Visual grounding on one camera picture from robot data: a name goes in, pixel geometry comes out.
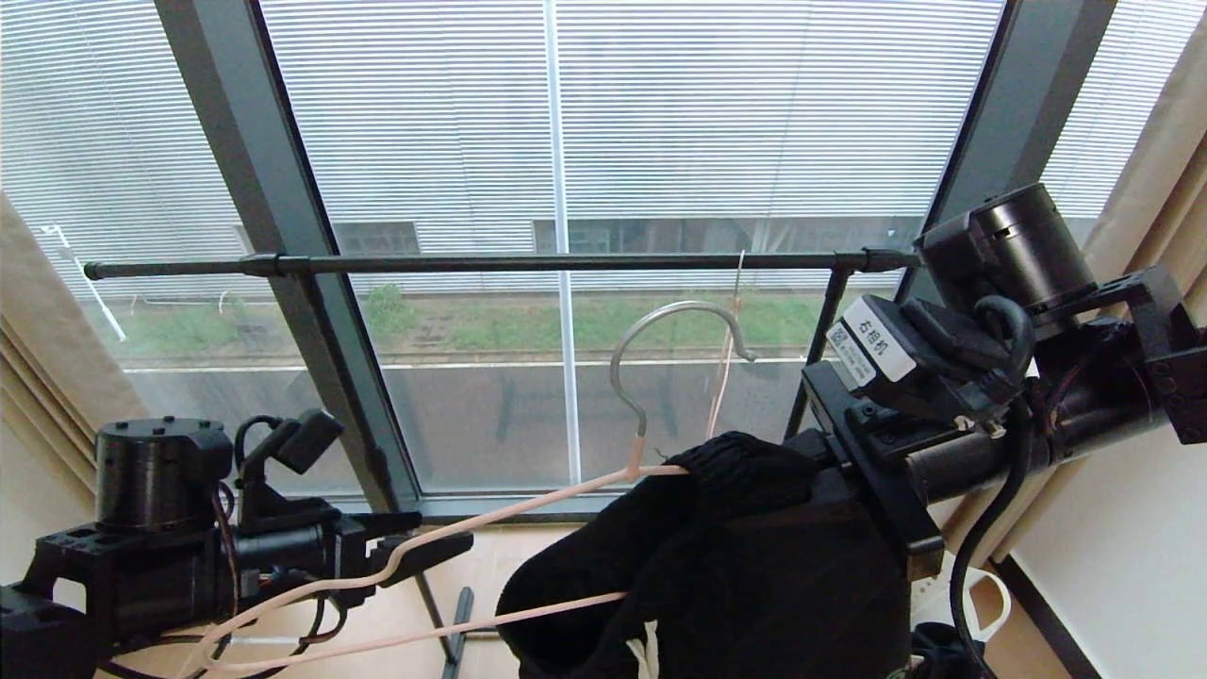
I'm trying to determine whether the beige curtain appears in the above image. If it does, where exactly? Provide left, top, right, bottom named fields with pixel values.
left=938, top=38, right=1207, bottom=571
left=0, top=193, right=152, bottom=529

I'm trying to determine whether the heap of clothes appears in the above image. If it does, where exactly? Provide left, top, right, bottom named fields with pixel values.
left=910, top=622, right=986, bottom=679

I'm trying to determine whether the black cable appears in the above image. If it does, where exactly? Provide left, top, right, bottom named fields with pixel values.
left=948, top=295, right=1038, bottom=679

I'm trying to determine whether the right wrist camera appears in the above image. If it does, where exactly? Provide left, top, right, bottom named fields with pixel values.
left=825, top=292, right=1038, bottom=444

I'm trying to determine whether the white laundry basket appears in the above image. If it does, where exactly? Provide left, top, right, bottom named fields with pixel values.
left=910, top=556, right=1013, bottom=644

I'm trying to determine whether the pink clothes hanger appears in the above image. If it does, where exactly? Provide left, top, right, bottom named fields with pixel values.
left=174, top=300, right=758, bottom=679
left=707, top=250, right=748, bottom=439

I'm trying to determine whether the window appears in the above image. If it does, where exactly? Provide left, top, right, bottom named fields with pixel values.
left=0, top=0, right=1207, bottom=520

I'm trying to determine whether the black clothes rack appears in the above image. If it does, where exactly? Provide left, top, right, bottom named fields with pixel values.
left=83, top=248, right=920, bottom=679

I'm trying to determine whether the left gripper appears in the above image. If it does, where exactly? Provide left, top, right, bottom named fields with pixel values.
left=229, top=511, right=475, bottom=616

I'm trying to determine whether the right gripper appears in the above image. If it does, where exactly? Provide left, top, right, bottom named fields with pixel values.
left=802, top=361, right=1064, bottom=579

